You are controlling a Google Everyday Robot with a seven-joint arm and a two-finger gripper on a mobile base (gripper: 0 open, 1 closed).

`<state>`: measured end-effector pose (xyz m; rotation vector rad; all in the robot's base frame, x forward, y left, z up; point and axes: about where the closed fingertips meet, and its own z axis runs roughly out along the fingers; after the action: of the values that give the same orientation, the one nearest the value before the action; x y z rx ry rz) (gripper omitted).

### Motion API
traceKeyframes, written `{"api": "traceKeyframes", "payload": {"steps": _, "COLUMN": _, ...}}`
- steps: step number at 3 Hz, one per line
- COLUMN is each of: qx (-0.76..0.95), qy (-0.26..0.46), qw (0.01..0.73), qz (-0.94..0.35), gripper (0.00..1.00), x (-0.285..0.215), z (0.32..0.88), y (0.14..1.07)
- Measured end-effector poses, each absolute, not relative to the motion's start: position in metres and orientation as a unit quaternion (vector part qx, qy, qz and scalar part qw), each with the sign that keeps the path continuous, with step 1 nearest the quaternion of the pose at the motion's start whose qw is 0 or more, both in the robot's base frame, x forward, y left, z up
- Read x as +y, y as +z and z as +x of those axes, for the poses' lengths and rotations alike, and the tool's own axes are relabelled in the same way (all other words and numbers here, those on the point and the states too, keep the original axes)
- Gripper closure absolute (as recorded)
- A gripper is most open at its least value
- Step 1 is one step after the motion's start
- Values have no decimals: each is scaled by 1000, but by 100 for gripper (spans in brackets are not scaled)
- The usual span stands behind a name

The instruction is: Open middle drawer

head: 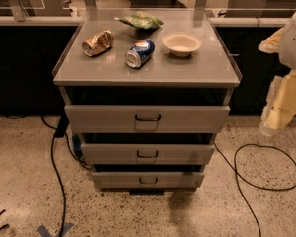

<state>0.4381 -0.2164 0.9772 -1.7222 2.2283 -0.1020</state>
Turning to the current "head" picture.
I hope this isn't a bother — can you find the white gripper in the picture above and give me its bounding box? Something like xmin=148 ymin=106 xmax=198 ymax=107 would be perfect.
xmin=258 ymin=28 xmax=296 ymax=137

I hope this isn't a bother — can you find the grey drawer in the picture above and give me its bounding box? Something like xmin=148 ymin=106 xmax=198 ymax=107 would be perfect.
xmin=92 ymin=172 xmax=204 ymax=189
xmin=81 ymin=143 xmax=214 ymax=165
xmin=65 ymin=105 xmax=230 ymax=133

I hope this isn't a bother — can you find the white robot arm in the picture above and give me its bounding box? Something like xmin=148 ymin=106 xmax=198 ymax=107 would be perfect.
xmin=259 ymin=12 xmax=296 ymax=136

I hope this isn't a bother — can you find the grey drawer cabinet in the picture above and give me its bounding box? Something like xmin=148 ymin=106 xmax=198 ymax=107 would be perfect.
xmin=54 ymin=9 xmax=241 ymax=193

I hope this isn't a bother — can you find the grey top drawer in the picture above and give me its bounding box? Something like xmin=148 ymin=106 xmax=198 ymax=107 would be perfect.
xmin=65 ymin=105 xmax=230 ymax=133

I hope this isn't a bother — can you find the grey bottom drawer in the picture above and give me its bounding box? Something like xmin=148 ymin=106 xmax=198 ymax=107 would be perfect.
xmin=92 ymin=172 xmax=204 ymax=189

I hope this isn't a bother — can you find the white paper bowl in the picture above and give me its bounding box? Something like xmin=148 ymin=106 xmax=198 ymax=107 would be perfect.
xmin=162 ymin=32 xmax=202 ymax=57

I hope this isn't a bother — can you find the blue pepsi can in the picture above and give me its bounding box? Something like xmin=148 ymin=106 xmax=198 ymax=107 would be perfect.
xmin=125 ymin=39 xmax=155 ymax=69

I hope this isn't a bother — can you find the green chip bag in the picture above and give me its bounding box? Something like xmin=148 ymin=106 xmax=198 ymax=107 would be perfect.
xmin=115 ymin=11 xmax=164 ymax=30

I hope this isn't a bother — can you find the crushed gold soda can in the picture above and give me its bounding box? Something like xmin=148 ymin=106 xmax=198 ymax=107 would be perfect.
xmin=82 ymin=30 xmax=114 ymax=57

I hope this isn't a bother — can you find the blue tape cross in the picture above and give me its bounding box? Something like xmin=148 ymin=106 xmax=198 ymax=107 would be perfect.
xmin=37 ymin=222 xmax=74 ymax=237

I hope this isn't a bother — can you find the black cable on right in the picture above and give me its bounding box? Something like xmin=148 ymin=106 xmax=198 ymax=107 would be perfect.
xmin=213 ymin=142 xmax=296 ymax=237

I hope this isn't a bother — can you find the black cable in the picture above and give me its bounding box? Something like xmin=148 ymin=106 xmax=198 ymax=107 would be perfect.
xmin=4 ymin=114 xmax=92 ymax=237
xmin=213 ymin=142 xmax=296 ymax=237

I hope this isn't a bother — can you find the black cable on left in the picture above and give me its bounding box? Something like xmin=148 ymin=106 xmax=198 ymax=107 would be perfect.
xmin=4 ymin=114 xmax=92 ymax=237

